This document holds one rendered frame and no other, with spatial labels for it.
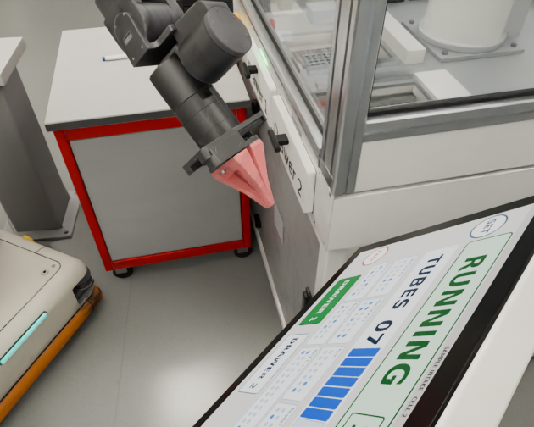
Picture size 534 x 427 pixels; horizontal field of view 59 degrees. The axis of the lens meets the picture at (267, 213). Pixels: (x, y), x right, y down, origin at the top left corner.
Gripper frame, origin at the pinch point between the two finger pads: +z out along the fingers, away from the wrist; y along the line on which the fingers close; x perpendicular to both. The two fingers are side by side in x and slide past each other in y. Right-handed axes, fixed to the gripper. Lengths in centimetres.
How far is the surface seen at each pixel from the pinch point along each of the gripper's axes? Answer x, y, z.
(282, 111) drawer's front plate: 32, 39, -10
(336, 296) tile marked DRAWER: 0.1, 0.1, 14.8
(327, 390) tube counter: -12.6, -14.8, 14.8
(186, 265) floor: 134, 39, 12
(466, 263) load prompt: -18.4, 1.8, 14.8
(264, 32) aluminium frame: 40, 56, -30
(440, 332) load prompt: -20.8, -8.0, 14.8
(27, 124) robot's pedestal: 136, 24, -66
